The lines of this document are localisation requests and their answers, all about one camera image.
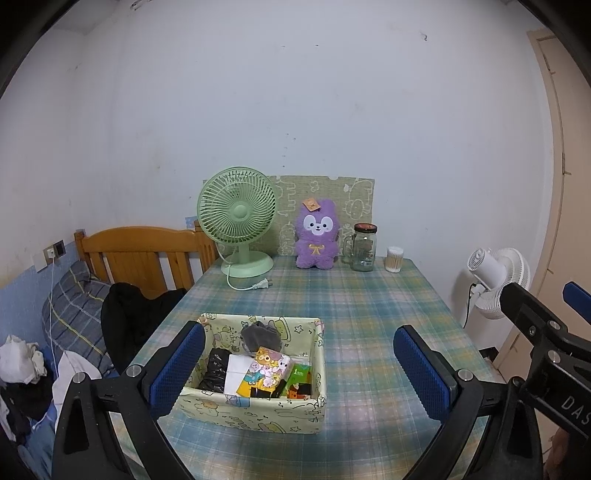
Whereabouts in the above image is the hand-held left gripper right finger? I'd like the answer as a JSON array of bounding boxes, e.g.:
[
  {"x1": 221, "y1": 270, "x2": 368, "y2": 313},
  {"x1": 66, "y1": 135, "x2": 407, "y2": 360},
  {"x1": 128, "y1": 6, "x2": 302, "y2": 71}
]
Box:
[{"x1": 392, "y1": 324, "x2": 543, "y2": 480}]

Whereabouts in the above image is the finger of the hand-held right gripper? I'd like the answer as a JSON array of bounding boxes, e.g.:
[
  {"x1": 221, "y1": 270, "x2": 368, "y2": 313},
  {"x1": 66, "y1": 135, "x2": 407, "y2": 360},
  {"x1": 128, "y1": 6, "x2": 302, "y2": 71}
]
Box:
[
  {"x1": 562, "y1": 281, "x2": 591, "y2": 319},
  {"x1": 501, "y1": 282, "x2": 591, "y2": 370}
]

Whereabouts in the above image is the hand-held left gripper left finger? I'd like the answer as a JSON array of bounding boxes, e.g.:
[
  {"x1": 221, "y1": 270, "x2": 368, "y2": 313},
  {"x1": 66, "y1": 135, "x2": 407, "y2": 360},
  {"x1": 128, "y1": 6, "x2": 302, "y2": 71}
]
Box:
[{"x1": 52, "y1": 320, "x2": 207, "y2": 480}]

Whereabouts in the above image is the black bag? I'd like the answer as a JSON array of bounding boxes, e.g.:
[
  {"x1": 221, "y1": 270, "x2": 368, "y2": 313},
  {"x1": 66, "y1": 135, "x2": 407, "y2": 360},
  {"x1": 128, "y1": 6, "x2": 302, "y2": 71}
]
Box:
[{"x1": 198, "y1": 347, "x2": 232, "y2": 393}]

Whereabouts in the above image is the white cloth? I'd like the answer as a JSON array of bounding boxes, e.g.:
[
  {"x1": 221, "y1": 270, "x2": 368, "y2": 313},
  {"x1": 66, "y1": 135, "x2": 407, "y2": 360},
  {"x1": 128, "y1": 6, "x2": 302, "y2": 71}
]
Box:
[{"x1": 224, "y1": 353, "x2": 259, "y2": 398}]

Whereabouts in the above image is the yellow cartoon tissue pack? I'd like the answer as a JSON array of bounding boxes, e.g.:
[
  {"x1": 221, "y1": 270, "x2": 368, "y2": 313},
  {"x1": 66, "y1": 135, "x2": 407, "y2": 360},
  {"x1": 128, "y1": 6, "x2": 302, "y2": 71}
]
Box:
[{"x1": 236, "y1": 346, "x2": 293, "y2": 400}]

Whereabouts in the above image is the yellow printed fabric storage box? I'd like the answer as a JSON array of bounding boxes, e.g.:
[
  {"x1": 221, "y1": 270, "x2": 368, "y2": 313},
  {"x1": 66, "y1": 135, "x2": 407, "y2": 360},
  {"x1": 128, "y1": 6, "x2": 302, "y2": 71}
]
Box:
[{"x1": 178, "y1": 313, "x2": 328, "y2": 435}]

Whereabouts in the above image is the white standing fan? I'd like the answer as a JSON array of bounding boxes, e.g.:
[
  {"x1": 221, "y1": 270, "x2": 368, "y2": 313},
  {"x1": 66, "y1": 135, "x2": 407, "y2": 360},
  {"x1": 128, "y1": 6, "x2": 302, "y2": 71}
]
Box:
[{"x1": 466, "y1": 247, "x2": 532, "y2": 320}]

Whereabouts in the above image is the plaid tablecloth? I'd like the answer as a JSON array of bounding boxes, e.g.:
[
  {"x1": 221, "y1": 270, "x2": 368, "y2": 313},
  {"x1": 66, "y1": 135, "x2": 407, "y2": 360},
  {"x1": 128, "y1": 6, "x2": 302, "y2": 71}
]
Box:
[{"x1": 117, "y1": 256, "x2": 504, "y2": 480}]

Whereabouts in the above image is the black garment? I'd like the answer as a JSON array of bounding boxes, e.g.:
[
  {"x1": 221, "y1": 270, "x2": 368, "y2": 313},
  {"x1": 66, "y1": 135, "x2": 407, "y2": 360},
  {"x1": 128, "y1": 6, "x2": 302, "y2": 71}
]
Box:
[{"x1": 100, "y1": 282, "x2": 188, "y2": 374}]

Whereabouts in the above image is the blue plaid pillow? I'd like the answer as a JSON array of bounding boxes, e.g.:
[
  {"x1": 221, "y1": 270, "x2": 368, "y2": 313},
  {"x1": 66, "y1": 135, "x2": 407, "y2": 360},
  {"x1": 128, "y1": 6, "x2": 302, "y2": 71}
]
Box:
[{"x1": 41, "y1": 261, "x2": 116, "y2": 377}]

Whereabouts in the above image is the glass jar mug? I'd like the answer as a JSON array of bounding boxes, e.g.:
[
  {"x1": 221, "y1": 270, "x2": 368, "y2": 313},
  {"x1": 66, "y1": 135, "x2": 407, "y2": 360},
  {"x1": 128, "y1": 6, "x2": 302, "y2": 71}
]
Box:
[{"x1": 341, "y1": 223, "x2": 378, "y2": 272}]

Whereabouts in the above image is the purple plush toy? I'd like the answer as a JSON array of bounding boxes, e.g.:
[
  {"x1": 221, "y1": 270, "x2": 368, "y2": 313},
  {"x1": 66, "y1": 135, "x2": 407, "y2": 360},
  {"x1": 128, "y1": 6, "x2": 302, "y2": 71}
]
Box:
[{"x1": 294, "y1": 198, "x2": 343, "y2": 271}]

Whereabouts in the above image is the blue bedding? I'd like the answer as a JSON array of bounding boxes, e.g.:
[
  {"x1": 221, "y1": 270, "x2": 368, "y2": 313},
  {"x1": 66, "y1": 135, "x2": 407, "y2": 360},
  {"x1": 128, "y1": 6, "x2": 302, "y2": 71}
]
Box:
[{"x1": 18, "y1": 406, "x2": 58, "y2": 480}]

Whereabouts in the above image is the dark clothes pile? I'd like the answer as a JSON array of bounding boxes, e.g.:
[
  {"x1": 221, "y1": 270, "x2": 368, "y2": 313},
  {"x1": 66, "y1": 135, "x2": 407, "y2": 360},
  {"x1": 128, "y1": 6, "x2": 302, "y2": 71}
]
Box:
[{"x1": 0, "y1": 381, "x2": 54, "y2": 444}]

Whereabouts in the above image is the crumpled white clothing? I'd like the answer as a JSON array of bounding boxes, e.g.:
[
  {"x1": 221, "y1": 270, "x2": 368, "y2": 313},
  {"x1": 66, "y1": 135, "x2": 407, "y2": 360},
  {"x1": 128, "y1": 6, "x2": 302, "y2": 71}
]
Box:
[{"x1": 0, "y1": 335, "x2": 47, "y2": 384}]

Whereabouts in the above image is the green desk fan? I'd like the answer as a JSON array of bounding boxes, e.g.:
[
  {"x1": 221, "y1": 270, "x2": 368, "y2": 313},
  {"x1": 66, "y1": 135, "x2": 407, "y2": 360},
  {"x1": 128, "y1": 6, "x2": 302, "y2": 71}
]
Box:
[{"x1": 197, "y1": 167, "x2": 278, "y2": 279}]

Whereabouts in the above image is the green printed board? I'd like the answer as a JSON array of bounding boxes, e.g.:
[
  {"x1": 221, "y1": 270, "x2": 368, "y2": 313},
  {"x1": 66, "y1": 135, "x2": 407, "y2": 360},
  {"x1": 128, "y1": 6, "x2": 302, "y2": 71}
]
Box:
[{"x1": 268, "y1": 174, "x2": 376, "y2": 257}]

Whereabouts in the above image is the black fan cable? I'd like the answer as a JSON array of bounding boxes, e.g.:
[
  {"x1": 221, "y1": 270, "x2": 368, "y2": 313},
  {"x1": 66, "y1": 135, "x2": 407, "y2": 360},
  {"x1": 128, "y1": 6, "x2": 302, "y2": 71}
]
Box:
[{"x1": 463, "y1": 281, "x2": 481, "y2": 328}]

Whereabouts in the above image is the beige door frame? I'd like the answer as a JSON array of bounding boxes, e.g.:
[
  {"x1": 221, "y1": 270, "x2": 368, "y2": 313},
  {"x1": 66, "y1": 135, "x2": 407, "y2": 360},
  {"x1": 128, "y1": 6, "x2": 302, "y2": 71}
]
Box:
[{"x1": 496, "y1": 28, "x2": 591, "y2": 384}]

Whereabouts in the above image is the green fan power cord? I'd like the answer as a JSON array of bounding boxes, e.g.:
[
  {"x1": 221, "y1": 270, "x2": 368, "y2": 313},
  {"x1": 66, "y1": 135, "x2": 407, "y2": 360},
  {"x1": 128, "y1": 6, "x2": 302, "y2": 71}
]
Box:
[{"x1": 217, "y1": 244, "x2": 271, "y2": 292}]

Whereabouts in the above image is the white charging cable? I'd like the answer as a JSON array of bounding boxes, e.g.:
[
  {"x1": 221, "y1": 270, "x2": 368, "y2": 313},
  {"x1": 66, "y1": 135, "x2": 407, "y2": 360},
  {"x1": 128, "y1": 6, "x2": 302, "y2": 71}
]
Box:
[{"x1": 50, "y1": 258, "x2": 61, "y2": 370}]

